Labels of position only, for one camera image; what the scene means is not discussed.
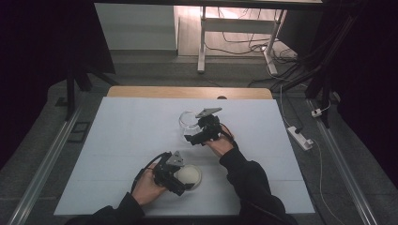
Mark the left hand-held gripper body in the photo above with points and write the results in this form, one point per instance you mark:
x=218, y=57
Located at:
x=165, y=175

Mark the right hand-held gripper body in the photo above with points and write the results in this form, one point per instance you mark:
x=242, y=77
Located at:
x=212, y=129

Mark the clear glass jar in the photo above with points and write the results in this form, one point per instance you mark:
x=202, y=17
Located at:
x=187, y=120

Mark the white round jar lid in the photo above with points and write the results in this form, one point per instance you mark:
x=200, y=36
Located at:
x=191, y=175

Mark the person's right hand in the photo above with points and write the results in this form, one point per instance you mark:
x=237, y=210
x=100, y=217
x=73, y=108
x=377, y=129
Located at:
x=222, y=146

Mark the person's left hand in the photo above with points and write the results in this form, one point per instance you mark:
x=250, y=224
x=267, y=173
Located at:
x=145, y=189

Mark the wooden table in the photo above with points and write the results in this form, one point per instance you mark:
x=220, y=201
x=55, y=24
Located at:
x=175, y=92

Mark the white table cover sheet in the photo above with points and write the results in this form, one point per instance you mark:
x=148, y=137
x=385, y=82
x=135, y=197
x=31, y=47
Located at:
x=125, y=131

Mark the white power strip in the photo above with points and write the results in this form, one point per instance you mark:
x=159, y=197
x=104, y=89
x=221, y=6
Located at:
x=299, y=138

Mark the small white adapter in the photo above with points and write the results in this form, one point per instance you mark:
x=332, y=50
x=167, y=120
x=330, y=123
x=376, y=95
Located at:
x=316, y=112

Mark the black metal stand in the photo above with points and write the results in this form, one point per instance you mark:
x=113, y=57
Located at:
x=70, y=93
x=324, y=78

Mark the black curtain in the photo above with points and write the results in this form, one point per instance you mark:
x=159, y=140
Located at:
x=375, y=78
x=37, y=56

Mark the black rectangular floor frame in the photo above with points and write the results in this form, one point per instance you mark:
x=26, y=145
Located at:
x=79, y=132

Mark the white desk frame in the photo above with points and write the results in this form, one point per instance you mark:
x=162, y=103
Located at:
x=237, y=25

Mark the aluminium floor rail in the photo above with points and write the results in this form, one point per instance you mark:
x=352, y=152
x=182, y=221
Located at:
x=43, y=170
x=347, y=175

